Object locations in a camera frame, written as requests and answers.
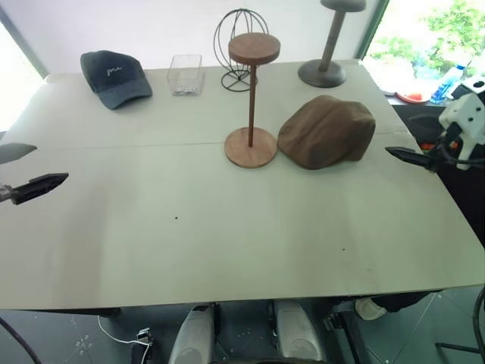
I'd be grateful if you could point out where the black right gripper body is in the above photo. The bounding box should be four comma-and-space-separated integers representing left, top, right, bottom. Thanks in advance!
431, 123, 462, 174

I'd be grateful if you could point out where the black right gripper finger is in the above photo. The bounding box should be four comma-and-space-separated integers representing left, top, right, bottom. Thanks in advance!
390, 152, 437, 174
385, 146, 437, 162

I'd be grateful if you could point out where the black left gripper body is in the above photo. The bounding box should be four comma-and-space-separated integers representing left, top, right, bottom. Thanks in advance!
0, 182, 18, 207

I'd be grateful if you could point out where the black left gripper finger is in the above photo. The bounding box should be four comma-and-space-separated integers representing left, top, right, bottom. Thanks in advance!
14, 172, 70, 193
15, 177, 68, 206

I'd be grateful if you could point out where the brown cap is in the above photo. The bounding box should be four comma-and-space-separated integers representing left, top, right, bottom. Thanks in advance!
277, 94, 377, 172

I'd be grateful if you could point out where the grey mushroom hat stand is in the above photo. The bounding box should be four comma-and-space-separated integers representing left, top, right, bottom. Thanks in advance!
297, 0, 367, 88

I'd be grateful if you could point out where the wooden hat stand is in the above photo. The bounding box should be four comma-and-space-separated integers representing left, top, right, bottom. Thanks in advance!
224, 33, 281, 168

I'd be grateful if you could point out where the red plate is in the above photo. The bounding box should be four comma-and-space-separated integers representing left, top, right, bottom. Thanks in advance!
393, 89, 431, 104

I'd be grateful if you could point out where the clear plastic water bottle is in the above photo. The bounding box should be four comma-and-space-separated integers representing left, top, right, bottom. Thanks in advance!
429, 64, 466, 105

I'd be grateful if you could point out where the dark blue baseball cap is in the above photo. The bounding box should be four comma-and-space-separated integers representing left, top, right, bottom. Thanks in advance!
80, 50, 154, 111

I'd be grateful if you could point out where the white rounded object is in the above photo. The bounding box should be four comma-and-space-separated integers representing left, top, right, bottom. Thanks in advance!
355, 297, 387, 321

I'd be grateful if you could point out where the clear plastic box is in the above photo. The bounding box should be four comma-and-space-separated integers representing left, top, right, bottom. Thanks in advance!
166, 54, 205, 97

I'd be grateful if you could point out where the grey rounded robot leg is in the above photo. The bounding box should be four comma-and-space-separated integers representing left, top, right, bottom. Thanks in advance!
167, 303, 217, 364
274, 299, 325, 364

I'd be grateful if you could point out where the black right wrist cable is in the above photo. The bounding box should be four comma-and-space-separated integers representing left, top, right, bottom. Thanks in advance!
439, 140, 485, 171

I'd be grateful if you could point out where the dark floor cable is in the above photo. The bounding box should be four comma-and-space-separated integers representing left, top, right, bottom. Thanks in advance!
0, 316, 41, 364

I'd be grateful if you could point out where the thin white cable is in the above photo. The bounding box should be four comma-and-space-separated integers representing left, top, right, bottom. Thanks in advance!
97, 314, 152, 364

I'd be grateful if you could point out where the black wire head stand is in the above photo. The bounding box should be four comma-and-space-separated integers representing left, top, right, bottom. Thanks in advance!
213, 8, 271, 92

